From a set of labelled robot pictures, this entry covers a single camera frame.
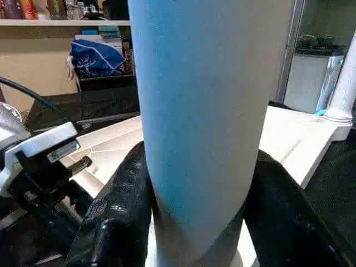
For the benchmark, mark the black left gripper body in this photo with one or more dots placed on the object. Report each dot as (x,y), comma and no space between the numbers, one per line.
(50,189)

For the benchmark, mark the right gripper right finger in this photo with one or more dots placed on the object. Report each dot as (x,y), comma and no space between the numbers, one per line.
(295,228)

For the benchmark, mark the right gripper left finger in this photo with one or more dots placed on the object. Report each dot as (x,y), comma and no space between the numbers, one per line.
(117,222)

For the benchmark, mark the white plastic table top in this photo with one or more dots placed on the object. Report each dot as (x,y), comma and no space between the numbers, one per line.
(295,139)

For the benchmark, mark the white plastic table leg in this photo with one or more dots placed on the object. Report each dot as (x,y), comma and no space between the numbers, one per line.
(206,111)
(344,83)

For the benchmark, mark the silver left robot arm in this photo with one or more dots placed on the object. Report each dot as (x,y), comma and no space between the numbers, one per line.
(8,117)

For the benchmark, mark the black work mat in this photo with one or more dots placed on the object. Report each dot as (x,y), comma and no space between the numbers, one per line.
(334,189)

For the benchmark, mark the blue fabric bag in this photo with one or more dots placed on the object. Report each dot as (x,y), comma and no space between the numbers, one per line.
(94,58)

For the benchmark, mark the beige storage shelf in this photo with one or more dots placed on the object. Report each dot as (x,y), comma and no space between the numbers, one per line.
(44,23)

